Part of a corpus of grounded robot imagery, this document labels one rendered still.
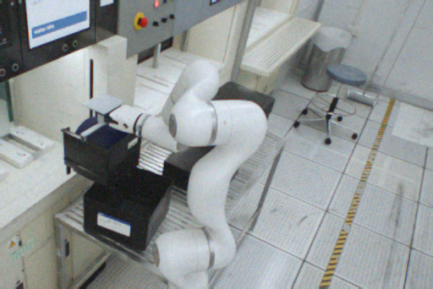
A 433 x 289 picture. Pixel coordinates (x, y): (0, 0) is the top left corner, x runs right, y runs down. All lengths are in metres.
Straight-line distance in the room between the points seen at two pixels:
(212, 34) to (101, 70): 1.48
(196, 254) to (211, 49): 2.12
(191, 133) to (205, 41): 2.19
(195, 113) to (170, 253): 0.39
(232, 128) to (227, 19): 2.07
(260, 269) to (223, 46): 1.50
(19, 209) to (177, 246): 0.75
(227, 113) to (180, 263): 0.42
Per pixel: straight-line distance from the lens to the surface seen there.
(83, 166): 1.55
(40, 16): 1.38
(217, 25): 2.99
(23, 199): 1.70
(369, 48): 5.53
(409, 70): 5.56
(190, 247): 1.12
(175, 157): 1.97
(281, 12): 4.42
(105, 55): 1.62
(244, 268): 2.72
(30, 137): 1.99
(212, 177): 0.99
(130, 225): 1.57
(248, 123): 0.94
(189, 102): 0.92
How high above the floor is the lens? 1.98
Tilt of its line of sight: 39 degrees down
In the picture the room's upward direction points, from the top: 8 degrees clockwise
